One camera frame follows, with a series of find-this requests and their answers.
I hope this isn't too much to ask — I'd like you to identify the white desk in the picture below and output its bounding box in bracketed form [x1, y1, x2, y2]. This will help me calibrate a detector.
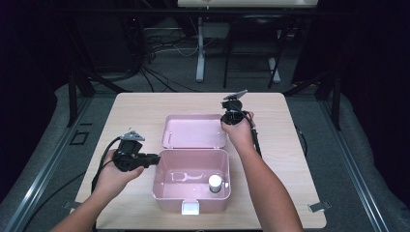
[177, 0, 320, 84]

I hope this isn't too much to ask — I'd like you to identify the pink plastic storage box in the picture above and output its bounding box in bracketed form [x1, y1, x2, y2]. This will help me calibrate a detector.
[152, 113, 232, 216]

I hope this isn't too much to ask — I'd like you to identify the black floor cable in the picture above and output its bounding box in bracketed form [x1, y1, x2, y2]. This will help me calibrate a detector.
[22, 170, 88, 232]

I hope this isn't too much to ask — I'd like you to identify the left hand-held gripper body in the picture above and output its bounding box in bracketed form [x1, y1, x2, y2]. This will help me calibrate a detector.
[111, 130, 153, 173]

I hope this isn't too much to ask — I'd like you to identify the aluminium floor rail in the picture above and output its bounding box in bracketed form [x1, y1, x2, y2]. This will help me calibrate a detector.
[318, 96, 391, 232]
[3, 96, 93, 232]

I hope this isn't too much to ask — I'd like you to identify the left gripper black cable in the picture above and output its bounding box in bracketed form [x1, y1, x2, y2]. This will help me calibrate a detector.
[90, 136, 122, 232]

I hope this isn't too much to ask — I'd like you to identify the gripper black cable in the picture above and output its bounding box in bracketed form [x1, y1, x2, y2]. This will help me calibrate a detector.
[90, 136, 122, 232]
[236, 107, 263, 159]

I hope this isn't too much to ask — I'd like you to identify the white medicine bottle green label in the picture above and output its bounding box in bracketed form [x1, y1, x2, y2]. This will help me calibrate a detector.
[207, 173, 223, 194]

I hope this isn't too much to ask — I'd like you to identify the thin black cable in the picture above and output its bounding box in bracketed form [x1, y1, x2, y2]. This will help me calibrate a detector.
[293, 124, 308, 158]

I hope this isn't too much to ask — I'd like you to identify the person's left hand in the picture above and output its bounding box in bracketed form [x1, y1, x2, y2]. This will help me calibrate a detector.
[91, 149, 146, 202]

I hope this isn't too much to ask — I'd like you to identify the black metal stand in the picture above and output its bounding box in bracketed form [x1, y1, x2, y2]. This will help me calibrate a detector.
[66, 69, 133, 129]
[283, 69, 342, 131]

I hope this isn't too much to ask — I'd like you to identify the person's right hand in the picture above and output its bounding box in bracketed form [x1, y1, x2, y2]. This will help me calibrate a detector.
[220, 110, 257, 153]

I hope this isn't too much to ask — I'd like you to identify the metal table bracket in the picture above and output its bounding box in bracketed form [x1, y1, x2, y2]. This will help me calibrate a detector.
[62, 200, 81, 211]
[307, 200, 333, 213]

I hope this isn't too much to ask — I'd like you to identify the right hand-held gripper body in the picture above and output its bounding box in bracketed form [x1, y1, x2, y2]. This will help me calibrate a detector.
[220, 89, 251, 127]

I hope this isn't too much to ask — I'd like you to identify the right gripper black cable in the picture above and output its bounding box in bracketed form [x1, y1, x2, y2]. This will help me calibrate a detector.
[236, 107, 263, 159]

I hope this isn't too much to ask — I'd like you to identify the tangle of black cables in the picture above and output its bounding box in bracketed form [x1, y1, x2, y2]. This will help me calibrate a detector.
[122, 18, 202, 95]

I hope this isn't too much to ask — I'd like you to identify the black chair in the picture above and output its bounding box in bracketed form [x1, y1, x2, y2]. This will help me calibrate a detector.
[222, 14, 291, 90]

